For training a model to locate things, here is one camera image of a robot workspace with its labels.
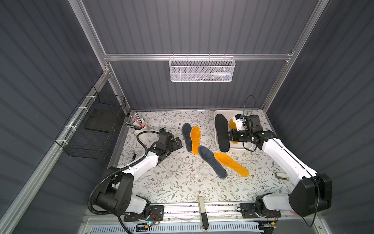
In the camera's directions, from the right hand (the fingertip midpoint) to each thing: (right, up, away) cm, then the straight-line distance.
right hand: (229, 134), depth 82 cm
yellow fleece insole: (-19, -2, +23) cm, 30 cm away
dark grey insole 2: (-10, -15, +12) cm, 21 cm away
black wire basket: (-72, +1, -9) cm, 73 cm away
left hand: (-30, -7, +7) cm, 32 cm away
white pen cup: (-55, +6, +17) cm, 58 cm away
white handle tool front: (-16, -39, -13) cm, 44 cm away
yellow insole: (+4, -20, +8) cm, 21 cm away
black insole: (-4, +6, +4) cm, 8 cm away
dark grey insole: (-25, +1, +25) cm, 36 cm away
